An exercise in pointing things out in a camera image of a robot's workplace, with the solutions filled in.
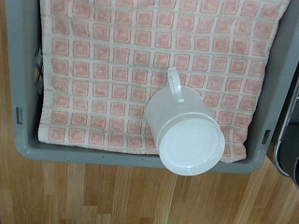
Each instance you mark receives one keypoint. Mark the white plastic mug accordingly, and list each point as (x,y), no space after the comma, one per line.
(190,143)

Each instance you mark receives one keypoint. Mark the pink checked towel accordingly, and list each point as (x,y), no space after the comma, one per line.
(109,62)

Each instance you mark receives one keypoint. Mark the grey plastic crate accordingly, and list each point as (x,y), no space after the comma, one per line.
(21,77)

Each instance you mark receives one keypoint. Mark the dark grey cutlery holder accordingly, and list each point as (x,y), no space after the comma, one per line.
(291,165)

